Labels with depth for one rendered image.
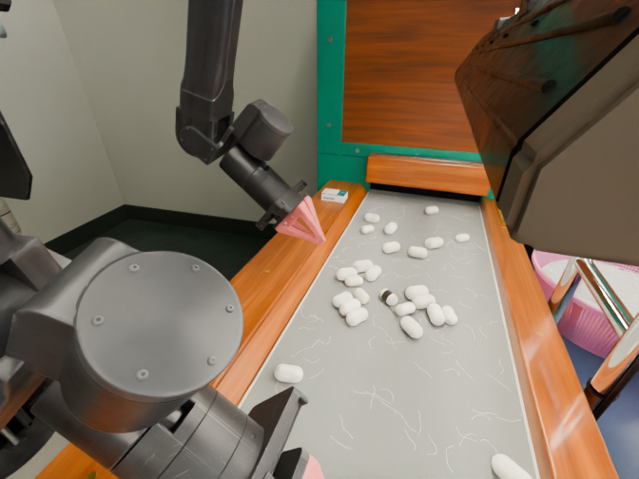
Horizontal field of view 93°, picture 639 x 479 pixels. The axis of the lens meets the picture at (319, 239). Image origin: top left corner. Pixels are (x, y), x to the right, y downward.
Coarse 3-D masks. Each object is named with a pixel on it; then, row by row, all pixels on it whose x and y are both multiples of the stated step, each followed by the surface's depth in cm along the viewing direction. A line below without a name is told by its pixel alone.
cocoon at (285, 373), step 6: (282, 366) 36; (288, 366) 36; (294, 366) 36; (276, 372) 36; (282, 372) 36; (288, 372) 36; (294, 372) 36; (300, 372) 36; (282, 378) 36; (288, 378) 36; (294, 378) 35; (300, 378) 36
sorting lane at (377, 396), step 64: (384, 256) 60; (448, 256) 60; (320, 320) 45; (384, 320) 45; (256, 384) 36; (320, 384) 36; (384, 384) 36; (448, 384) 36; (512, 384) 36; (320, 448) 30; (384, 448) 30; (448, 448) 30; (512, 448) 30
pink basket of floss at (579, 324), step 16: (544, 256) 60; (560, 256) 61; (544, 288) 52; (576, 304) 46; (576, 320) 47; (592, 320) 45; (576, 336) 49; (592, 336) 46; (608, 336) 44; (592, 352) 48; (608, 352) 46
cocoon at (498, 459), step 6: (498, 456) 28; (504, 456) 28; (492, 462) 28; (498, 462) 28; (504, 462) 28; (510, 462) 28; (498, 468) 28; (504, 468) 27; (510, 468) 27; (516, 468) 27; (498, 474) 28; (504, 474) 27; (510, 474) 27; (516, 474) 27; (522, 474) 27; (528, 474) 27
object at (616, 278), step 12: (552, 264) 59; (564, 264) 59; (600, 264) 59; (552, 276) 57; (612, 276) 55; (624, 276) 55; (636, 276) 57; (588, 288) 54; (612, 288) 53; (624, 288) 52; (636, 288) 53; (588, 300) 51; (624, 300) 49; (636, 300) 50; (636, 312) 47
